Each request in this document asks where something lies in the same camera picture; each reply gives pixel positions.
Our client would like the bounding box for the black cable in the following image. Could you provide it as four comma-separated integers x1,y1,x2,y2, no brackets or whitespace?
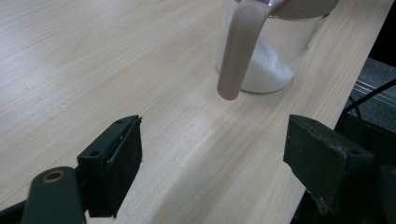
344,78,396,115

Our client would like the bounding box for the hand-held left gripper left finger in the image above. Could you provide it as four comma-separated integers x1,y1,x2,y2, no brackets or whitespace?
77,114,144,218

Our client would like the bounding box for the clear glass jar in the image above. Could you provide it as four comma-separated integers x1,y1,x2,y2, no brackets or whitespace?
215,0,332,94

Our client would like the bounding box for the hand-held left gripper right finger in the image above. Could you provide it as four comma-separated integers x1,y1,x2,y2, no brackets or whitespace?
282,114,375,215

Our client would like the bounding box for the grey metal rail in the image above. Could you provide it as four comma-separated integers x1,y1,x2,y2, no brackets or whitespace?
353,78,396,109

